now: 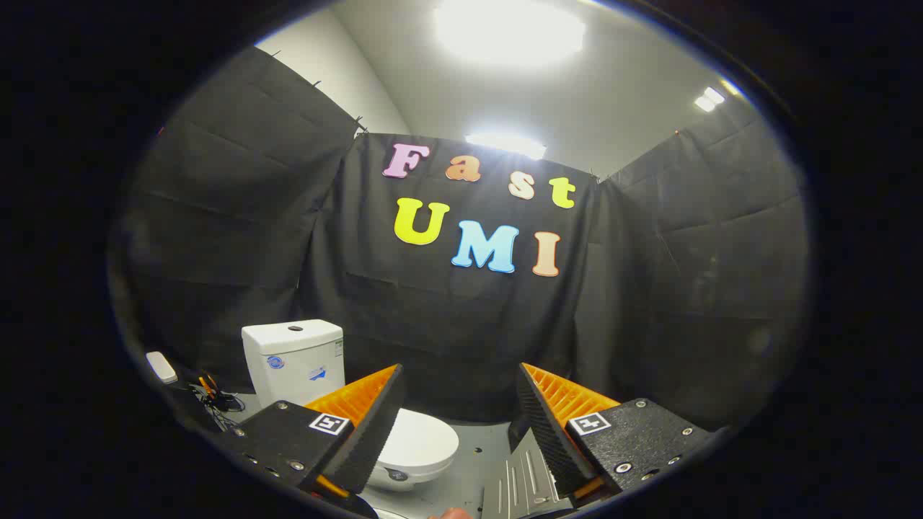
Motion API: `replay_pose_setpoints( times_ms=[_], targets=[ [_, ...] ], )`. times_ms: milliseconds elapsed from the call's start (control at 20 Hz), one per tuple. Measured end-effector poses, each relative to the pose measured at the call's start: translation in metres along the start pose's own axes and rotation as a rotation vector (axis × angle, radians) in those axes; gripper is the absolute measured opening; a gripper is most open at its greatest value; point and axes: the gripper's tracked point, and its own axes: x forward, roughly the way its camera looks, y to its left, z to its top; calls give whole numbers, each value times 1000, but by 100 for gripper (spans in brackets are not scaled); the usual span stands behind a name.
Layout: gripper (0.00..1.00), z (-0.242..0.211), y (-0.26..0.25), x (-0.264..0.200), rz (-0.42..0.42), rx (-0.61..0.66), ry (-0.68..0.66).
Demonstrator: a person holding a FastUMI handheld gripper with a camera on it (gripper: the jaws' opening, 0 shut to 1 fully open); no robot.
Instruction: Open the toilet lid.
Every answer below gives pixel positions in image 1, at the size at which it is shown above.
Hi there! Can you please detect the large round ceiling lamp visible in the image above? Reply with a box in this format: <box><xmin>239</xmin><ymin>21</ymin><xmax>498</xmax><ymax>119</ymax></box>
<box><xmin>433</xmin><ymin>0</ymin><xmax>586</xmax><ymax>69</ymax></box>

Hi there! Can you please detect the black backdrop cloth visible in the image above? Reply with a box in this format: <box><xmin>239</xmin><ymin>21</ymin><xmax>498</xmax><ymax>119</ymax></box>
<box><xmin>108</xmin><ymin>47</ymin><xmax>812</xmax><ymax>433</ymax></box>

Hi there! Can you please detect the white ceramic toilet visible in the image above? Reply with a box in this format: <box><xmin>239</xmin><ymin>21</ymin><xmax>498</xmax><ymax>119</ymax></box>
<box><xmin>241</xmin><ymin>319</ymin><xmax>460</xmax><ymax>493</ymax></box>

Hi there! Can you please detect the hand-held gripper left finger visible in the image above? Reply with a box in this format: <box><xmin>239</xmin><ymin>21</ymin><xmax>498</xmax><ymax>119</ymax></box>
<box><xmin>215</xmin><ymin>364</ymin><xmax>406</xmax><ymax>498</ymax></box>

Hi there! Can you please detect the white toilet lid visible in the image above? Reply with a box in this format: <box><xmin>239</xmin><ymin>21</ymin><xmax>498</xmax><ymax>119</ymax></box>
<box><xmin>376</xmin><ymin>409</ymin><xmax>460</xmax><ymax>466</ymax></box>

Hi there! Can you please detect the grey drawer cabinet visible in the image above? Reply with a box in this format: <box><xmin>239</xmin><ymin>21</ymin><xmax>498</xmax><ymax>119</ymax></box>
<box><xmin>481</xmin><ymin>427</ymin><xmax>570</xmax><ymax>519</ymax></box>

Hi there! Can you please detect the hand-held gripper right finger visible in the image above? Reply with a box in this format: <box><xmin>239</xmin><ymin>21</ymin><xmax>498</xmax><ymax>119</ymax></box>
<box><xmin>516</xmin><ymin>363</ymin><xmax>725</xmax><ymax>502</ymax></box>

